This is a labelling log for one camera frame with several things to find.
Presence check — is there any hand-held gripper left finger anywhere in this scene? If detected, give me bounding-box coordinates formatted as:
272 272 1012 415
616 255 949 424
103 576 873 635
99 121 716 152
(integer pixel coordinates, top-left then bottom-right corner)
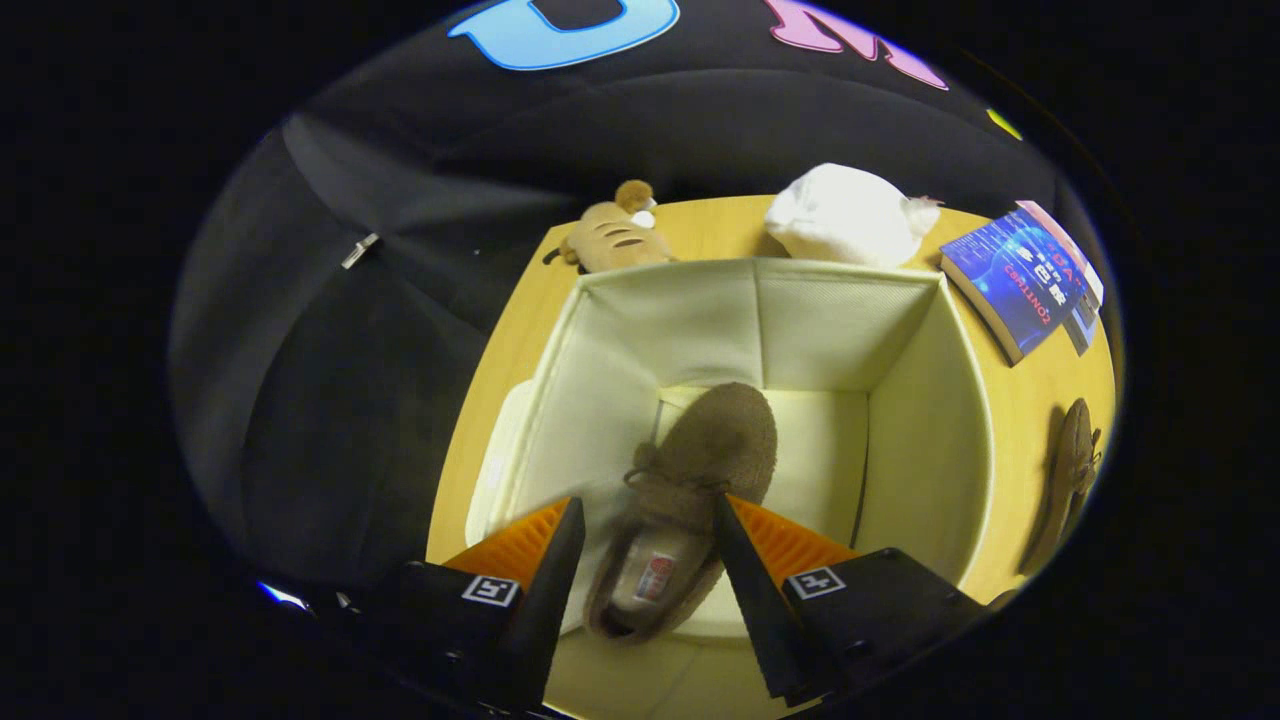
340 497 587 713

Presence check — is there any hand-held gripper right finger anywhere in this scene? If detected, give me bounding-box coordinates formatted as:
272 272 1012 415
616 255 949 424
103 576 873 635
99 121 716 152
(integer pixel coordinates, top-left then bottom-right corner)
713 492 1001 706

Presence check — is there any brown moccasin shoe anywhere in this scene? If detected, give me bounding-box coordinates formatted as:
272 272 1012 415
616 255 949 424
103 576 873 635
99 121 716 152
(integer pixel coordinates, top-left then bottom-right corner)
1020 398 1103 576
585 382 779 643

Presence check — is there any grey and cream storage box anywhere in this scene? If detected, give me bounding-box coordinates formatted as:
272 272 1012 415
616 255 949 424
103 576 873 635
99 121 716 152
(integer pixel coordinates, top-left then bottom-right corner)
465 257 998 720

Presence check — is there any brown striped plush toy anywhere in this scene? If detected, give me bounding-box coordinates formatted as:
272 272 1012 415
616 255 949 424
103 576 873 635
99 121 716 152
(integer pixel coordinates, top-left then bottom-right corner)
543 180 673 274

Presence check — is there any white plush toy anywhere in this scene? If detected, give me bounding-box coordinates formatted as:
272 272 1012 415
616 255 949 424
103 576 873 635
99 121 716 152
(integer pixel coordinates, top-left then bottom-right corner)
765 163 943 268

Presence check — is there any blue cover book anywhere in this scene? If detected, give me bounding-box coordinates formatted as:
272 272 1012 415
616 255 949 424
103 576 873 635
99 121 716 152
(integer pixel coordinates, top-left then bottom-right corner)
940 208 1086 366

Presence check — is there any pale white book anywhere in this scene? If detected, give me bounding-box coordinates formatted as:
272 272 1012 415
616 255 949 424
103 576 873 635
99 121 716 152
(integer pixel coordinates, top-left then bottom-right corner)
1062 298 1101 357

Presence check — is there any pink cover book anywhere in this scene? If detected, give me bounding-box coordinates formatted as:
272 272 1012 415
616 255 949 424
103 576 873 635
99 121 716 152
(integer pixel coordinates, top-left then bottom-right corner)
1015 200 1104 306

